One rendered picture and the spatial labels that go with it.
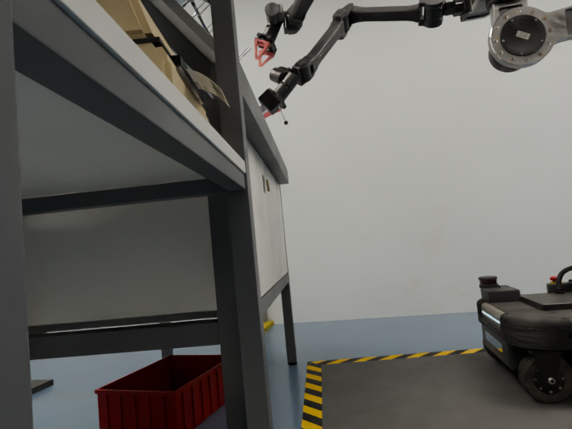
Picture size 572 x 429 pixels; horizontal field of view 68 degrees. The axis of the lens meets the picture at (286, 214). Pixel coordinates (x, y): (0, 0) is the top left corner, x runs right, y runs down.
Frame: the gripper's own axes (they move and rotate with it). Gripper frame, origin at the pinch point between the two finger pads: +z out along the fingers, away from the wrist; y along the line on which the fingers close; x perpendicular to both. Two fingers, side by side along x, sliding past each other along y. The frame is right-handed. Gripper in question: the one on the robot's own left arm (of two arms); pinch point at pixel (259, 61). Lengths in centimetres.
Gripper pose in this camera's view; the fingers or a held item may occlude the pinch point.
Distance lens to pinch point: 182.5
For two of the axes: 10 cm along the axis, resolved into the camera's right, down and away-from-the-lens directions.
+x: 9.1, 3.3, -2.6
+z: -3.7, 9.2, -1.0
